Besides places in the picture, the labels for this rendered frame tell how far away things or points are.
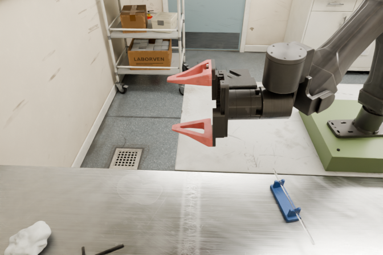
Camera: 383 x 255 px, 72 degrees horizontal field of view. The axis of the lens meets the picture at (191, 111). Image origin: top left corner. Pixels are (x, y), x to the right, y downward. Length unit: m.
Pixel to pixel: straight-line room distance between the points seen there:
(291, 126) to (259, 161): 0.21
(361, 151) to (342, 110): 0.19
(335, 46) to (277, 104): 0.15
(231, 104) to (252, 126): 0.47
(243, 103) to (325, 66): 0.16
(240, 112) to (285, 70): 0.10
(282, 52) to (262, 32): 3.09
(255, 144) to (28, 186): 0.64
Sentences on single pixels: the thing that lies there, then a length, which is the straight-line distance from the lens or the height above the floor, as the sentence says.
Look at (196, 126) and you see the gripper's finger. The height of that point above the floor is 1.15.
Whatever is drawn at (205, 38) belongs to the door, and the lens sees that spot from 3.44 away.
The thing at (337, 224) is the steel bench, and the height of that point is 0.90.
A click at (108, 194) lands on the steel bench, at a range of 0.73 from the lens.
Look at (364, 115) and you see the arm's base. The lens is 0.87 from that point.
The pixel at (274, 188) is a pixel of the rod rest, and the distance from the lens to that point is 0.73.
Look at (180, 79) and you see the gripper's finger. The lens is 0.42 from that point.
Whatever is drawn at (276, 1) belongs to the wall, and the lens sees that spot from 3.42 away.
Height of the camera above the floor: 1.47
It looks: 38 degrees down
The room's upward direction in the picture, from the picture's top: straight up
